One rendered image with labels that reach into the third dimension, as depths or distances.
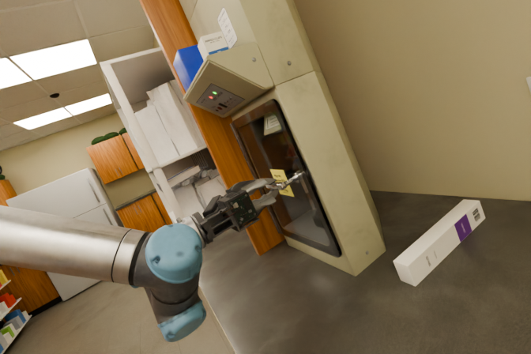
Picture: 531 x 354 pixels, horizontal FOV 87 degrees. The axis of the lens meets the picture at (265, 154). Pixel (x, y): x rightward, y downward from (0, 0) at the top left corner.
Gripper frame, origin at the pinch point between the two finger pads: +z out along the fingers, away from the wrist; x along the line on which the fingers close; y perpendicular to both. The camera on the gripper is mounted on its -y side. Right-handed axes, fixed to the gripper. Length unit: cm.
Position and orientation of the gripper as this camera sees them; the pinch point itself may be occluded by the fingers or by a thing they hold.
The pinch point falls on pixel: (272, 186)
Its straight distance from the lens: 69.1
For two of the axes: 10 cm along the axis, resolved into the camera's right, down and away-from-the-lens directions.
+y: 4.0, -1.0, -9.1
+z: 8.2, -4.1, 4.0
